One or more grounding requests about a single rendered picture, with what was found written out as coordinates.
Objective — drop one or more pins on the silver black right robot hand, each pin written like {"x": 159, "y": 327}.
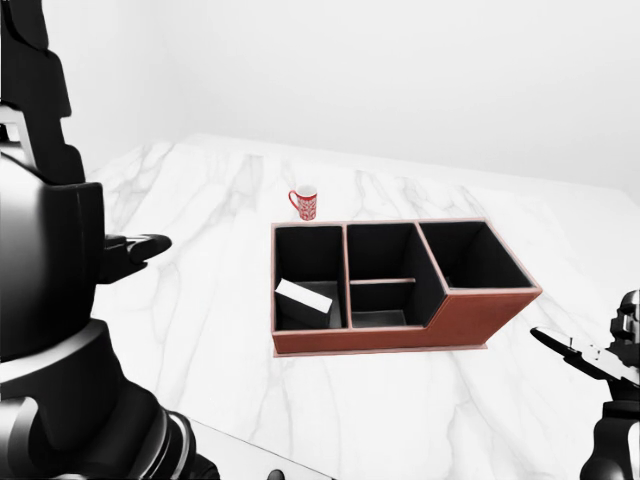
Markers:
{"x": 625, "y": 360}

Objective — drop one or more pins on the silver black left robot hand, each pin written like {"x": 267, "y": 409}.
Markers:
{"x": 47, "y": 250}

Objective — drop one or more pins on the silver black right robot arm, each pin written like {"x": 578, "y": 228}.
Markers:
{"x": 617, "y": 440}

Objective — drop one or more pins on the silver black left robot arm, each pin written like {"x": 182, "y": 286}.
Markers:
{"x": 95, "y": 425}

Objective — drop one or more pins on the red-brown desk caddy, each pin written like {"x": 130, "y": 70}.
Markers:
{"x": 460, "y": 322}

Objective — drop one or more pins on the red white patterned mug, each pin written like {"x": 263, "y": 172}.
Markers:
{"x": 306, "y": 203}

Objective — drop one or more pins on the small dark shape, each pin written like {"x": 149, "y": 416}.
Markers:
{"x": 276, "y": 475}

